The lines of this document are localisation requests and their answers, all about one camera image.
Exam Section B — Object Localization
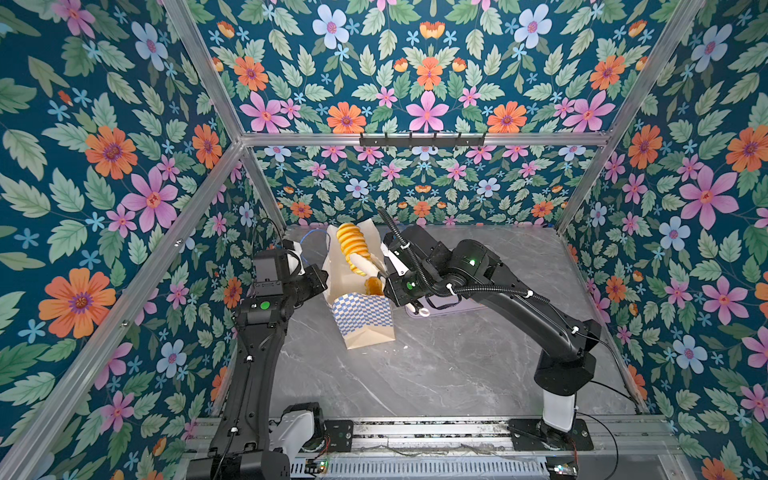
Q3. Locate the white perforated cable duct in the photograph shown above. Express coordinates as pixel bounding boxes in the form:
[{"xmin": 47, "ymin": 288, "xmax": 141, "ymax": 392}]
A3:
[{"xmin": 290, "ymin": 456, "xmax": 550, "ymax": 479}]

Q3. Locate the aluminium cage frame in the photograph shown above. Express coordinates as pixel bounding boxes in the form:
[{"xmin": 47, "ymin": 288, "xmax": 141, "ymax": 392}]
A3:
[{"xmin": 0, "ymin": 0, "xmax": 709, "ymax": 480}]

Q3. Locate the black hook rail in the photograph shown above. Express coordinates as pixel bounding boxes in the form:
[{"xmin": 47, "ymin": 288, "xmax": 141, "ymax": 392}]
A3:
[{"xmin": 358, "ymin": 132, "xmax": 486, "ymax": 149}]

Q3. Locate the small green circuit board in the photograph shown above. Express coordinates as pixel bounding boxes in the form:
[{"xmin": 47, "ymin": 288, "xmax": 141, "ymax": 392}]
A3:
[{"xmin": 304, "ymin": 459, "xmax": 328, "ymax": 477}]

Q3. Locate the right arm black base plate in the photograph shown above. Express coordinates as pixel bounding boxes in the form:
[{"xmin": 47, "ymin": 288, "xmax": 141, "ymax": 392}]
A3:
[{"xmin": 507, "ymin": 418, "xmax": 594, "ymax": 452}]

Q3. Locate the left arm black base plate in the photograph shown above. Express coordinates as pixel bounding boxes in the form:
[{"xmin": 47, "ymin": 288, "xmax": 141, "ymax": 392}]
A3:
[{"xmin": 314, "ymin": 419, "xmax": 355, "ymax": 454}]

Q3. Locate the lilac plastic tray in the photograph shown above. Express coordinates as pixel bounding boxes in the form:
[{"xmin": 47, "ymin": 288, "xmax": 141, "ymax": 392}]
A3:
[{"xmin": 404, "ymin": 296, "xmax": 485, "ymax": 319}]

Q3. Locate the ridged roll fake bread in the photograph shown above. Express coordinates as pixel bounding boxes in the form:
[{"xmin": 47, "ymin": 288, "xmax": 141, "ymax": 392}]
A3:
[{"xmin": 364, "ymin": 277, "xmax": 384, "ymax": 296}]

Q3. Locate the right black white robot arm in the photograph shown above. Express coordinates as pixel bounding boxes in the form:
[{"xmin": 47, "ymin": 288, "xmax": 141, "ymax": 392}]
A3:
[{"xmin": 337, "ymin": 210, "xmax": 601, "ymax": 435}]

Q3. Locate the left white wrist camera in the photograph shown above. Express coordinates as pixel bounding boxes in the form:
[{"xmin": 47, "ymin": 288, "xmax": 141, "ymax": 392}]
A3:
[{"xmin": 281, "ymin": 239, "xmax": 304, "ymax": 276}]

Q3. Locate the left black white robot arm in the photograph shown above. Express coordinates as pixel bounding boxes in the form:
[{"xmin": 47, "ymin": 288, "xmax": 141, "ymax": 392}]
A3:
[{"xmin": 185, "ymin": 240, "xmax": 328, "ymax": 479}]

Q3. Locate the blue checkered paper bag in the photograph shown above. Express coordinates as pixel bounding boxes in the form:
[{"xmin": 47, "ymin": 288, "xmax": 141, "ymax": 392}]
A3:
[{"xmin": 314, "ymin": 220, "xmax": 396, "ymax": 350}]

